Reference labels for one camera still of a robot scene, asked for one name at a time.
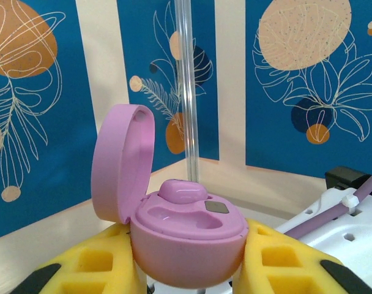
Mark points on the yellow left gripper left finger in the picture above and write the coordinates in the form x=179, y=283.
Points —
x=91, y=263

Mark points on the pink earbud charging case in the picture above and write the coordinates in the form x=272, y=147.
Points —
x=186, y=251

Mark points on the pink earbud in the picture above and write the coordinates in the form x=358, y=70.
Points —
x=181, y=191

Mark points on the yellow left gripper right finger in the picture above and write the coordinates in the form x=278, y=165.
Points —
x=284, y=263

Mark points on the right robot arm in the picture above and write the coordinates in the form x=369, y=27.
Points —
x=342, y=245

